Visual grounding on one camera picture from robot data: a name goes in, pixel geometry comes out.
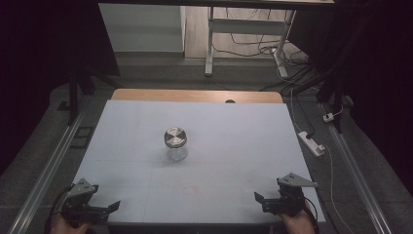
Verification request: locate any aluminium floor rail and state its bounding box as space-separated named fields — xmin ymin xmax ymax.
xmin=7 ymin=97 xmax=94 ymax=234
xmin=319 ymin=102 xmax=394 ymax=234

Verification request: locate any silver metal jar lid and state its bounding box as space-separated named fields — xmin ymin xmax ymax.
xmin=163 ymin=127 xmax=188 ymax=149

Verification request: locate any white power strip cable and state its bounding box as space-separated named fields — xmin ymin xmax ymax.
xmin=322 ymin=144 xmax=350 ymax=234

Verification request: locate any tangle of black floor cables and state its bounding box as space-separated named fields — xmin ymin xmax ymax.
xmin=212 ymin=8 xmax=320 ymax=96

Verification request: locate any white power strip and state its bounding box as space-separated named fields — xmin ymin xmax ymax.
xmin=297 ymin=131 xmax=326 ymax=158

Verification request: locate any person's left hand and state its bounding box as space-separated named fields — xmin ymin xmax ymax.
xmin=50 ymin=213 xmax=92 ymax=234

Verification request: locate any pale blue table sheet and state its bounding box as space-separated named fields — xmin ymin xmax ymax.
xmin=72 ymin=99 xmax=326 ymax=225

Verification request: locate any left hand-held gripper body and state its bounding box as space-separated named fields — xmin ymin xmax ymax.
xmin=60 ymin=177 xmax=99 ymax=227

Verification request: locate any person's right hand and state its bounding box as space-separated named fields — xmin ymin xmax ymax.
xmin=280 ymin=204 xmax=316 ymax=234

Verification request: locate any black metal stand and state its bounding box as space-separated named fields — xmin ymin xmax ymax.
xmin=57 ymin=66 xmax=115 ymax=126
xmin=316 ymin=64 xmax=346 ymax=135

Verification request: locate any white desk frame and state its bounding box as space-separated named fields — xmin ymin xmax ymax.
xmin=204 ymin=5 xmax=297 ymax=79

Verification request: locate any clear glass jar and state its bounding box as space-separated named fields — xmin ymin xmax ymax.
xmin=165 ymin=142 xmax=189 ymax=163

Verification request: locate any left hand-held gripper black cable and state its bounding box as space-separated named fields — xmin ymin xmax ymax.
xmin=44 ymin=184 xmax=75 ymax=234

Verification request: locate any wooden table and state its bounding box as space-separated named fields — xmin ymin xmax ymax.
xmin=111 ymin=88 xmax=284 ymax=104

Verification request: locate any black curtain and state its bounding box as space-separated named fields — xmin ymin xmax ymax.
xmin=0 ymin=0 xmax=121 ymax=176
xmin=288 ymin=0 xmax=413 ymax=196

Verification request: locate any hand-held gripper black cable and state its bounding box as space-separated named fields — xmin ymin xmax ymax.
xmin=44 ymin=184 xmax=75 ymax=234
xmin=303 ymin=196 xmax=321 ymax=234

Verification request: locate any right hand-held gripper black cable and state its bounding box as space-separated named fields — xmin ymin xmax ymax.
xmin=303 ymin=196 xmax=321 ymax=234

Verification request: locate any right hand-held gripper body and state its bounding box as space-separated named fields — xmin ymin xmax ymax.
xmin=276 ymin=172 xmax=319 ymax=218

